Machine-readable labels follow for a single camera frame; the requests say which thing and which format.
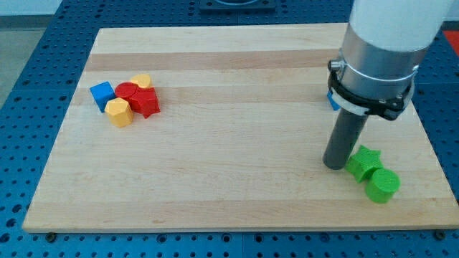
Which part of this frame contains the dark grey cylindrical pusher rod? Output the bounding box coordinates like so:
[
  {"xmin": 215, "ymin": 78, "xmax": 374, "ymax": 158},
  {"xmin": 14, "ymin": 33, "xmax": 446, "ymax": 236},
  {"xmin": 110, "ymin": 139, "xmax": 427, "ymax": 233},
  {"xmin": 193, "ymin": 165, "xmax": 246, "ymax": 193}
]
[{"xmin": 323, "ymin": 109, "xmax": 368, "ymax": 170}]

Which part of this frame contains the black end effector clamp ring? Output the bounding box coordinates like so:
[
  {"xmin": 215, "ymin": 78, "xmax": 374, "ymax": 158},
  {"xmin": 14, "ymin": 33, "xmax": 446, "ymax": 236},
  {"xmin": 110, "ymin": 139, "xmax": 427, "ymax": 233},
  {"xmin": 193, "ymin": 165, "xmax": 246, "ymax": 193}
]
[{"xmin": 327, "ymin": 59, "xmax": 417, "ymax": 120}]

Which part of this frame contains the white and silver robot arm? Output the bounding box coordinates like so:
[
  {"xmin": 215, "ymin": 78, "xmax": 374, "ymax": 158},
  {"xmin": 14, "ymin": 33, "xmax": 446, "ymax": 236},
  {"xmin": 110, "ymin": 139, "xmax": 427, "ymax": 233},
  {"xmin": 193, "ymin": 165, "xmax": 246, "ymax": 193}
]
[{"xmin": 323, "ymin": 0, "xmax": 454, "ymax": 170}]

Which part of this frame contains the blue triangle block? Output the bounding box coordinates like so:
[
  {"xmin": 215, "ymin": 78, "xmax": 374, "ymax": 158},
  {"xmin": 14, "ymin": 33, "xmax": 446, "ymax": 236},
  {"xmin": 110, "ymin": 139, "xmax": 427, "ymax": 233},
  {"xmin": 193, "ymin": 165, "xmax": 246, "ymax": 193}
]
[{"xmin": 326, "ymin": 91, "xmax": 340, "ymax": 111}]

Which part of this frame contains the green star block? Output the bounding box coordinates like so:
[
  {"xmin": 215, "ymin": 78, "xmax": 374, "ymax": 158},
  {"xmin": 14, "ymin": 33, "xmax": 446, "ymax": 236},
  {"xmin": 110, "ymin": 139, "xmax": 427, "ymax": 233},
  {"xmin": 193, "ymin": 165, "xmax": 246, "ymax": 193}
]
[{"xmin": 345, "ymin": 145, "xmax": 384, "ymax": 183}]

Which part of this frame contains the green cylinder block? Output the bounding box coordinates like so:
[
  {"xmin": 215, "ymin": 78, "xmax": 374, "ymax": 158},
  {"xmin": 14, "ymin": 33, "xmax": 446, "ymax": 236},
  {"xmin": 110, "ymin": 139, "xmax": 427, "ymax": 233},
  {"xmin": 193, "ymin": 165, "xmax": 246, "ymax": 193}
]
[{"xmin": 365, "ymin": 168, "xmax": 401, "ymax": 204}]

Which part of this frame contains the light wooden board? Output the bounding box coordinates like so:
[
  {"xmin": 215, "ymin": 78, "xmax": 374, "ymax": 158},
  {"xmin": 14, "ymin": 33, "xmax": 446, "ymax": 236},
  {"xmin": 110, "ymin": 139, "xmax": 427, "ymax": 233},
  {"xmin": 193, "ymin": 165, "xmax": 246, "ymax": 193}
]
[{"xmin": 23, "ymin": 23, "xmax": 458, "ymax": 233}]

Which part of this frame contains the red star block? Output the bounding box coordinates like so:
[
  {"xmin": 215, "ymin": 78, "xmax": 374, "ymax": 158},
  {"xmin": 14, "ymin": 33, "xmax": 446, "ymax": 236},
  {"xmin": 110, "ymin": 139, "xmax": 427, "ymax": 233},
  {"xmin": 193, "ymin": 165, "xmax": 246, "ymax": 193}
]
[{"xmin": 129, "ymin": 88, "xmax": 161, "ymax": 118}]

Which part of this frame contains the yellow heart block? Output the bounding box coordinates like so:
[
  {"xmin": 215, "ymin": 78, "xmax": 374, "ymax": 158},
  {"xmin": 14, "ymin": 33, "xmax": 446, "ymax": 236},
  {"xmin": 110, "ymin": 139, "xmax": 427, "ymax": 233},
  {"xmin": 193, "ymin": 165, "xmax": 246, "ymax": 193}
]
[{"xmin": 130, "ymin": 74, "xmax": 153, "ymax": 89}]

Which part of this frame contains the red cylinder block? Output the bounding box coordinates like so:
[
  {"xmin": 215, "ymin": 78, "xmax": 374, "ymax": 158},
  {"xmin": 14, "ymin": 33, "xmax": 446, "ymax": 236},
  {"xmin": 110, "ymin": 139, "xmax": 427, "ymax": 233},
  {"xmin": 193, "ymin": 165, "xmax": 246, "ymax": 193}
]
[{"xmin": 115, "ymin": 82, "xmax": 138, "ymax": 102}]

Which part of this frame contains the yellow hexagon block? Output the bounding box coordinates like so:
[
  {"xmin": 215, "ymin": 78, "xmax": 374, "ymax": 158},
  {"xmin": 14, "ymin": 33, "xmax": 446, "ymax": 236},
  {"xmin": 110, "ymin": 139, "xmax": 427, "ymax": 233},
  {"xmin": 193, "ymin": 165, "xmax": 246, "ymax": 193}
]
[{"xmin": 105, "ymin": 97, "xmax": 133, "ymax": 128}]

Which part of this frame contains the blue cube block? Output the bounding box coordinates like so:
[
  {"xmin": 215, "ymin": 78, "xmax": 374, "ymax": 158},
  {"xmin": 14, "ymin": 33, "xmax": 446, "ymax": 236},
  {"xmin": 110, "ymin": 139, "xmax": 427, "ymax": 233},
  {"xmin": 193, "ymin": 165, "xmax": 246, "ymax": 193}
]
[{"xmin": 90, "ymin": 81, "xmax": 115, "ymax": 113}]

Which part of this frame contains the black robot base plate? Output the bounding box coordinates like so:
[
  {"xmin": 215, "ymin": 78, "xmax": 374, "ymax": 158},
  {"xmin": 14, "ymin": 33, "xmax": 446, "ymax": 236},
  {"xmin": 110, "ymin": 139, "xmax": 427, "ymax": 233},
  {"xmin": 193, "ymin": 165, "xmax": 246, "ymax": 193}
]
[{"xmin": 199, "ymin": 0, "xmax": 276, "ymax": 12}]

